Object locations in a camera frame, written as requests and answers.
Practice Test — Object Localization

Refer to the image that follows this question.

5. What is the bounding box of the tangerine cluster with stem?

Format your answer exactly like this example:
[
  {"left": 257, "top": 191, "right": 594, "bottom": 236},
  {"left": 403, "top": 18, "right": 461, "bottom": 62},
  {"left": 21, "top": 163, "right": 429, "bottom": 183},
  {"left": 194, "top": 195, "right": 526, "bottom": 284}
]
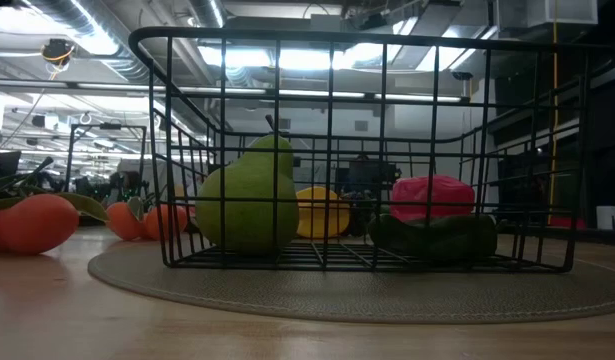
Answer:
[
  {"left": 0, "top": 157, "right": 111, "bottom": 256},
  {"left": 105, "top": 195, "right": 191, "bottom": 242}
]

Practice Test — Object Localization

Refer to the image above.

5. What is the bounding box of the green pear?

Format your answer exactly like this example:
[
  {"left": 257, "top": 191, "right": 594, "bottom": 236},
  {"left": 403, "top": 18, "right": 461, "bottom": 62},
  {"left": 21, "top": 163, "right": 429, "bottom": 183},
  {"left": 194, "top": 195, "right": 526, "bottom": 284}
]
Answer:
[{"left": 195, "top": 114, "right": 301, "bottom": 254}]

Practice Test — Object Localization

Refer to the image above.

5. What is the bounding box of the red bin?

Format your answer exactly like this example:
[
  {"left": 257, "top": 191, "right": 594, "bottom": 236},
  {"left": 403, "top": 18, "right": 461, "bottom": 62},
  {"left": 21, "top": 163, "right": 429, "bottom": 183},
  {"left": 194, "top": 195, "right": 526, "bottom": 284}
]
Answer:
[{"left": 549, "top": 215, "right": 588, "bottom": 230}]

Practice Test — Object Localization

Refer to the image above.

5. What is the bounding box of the red bell pepper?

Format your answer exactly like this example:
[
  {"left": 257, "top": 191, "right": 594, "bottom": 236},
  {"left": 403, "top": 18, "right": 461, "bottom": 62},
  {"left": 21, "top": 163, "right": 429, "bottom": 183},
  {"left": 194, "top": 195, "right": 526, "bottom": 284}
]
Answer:
[{"left": 389, "top": 174, "right": 476, "bottom": 222}]

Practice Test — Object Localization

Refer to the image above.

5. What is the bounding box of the black background rig frame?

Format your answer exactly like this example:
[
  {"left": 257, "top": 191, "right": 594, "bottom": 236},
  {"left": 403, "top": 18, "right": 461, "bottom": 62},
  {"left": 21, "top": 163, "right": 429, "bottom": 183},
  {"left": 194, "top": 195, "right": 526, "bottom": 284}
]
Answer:
[{"left": 64, "top": 122, "right": 148, "bottom": 194}]

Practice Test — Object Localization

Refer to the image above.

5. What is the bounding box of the dark background monitor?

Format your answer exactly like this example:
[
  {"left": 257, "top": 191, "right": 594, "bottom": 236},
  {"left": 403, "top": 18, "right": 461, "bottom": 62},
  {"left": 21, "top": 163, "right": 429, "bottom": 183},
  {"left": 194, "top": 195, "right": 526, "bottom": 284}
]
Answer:
[{"left": 0, "top": 149, "right": 23, "bottom": 179}]

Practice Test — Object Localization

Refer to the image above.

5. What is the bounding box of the hanging cable reel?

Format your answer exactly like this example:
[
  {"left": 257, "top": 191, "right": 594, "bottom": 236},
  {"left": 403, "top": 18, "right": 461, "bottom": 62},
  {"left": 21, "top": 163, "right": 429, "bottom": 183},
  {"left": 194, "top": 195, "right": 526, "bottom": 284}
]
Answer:
[{"left": 40, "top": 38, "right": 77, "bottom": 67}]

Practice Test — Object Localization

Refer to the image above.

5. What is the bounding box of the yellow hanging cable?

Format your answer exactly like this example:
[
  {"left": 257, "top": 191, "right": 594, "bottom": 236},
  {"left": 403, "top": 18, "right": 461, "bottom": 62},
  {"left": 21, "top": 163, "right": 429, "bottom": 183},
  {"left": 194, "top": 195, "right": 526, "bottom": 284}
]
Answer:
[{"left": 549, "top": 0, "right": 562, "bottom": 226}]

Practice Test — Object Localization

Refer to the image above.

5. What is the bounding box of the dark green cucumber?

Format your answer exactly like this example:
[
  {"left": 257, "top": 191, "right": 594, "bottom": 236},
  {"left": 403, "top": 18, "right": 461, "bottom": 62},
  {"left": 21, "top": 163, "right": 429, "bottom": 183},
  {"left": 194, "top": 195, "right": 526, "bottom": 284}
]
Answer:
[{"left": 369, "top": 213, "right": 498, "bottom": 264}]

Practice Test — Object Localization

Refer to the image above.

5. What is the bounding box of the black wire basket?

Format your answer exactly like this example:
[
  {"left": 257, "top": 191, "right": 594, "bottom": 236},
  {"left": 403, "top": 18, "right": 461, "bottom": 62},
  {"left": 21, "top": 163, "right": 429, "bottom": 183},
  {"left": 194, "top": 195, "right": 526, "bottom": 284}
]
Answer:
[{"left": 128, "top": 26, "right": 615, "bottom": 274}]

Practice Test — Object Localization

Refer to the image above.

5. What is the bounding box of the yellow bell pepper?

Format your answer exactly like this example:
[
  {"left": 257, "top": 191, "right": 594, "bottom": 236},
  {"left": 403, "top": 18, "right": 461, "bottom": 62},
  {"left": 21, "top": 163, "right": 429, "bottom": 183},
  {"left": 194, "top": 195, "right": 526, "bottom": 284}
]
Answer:
[{"left": 295, "top": 186, "right": 352, "bottom": 240}]

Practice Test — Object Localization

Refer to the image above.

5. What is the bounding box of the round grey placemat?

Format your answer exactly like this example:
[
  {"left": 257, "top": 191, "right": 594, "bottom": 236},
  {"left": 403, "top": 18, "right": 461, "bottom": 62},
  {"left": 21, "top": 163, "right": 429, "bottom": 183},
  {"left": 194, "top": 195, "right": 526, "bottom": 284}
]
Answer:
[{"left": 86, "top": 238, "right": 615, "bottom": 325}]

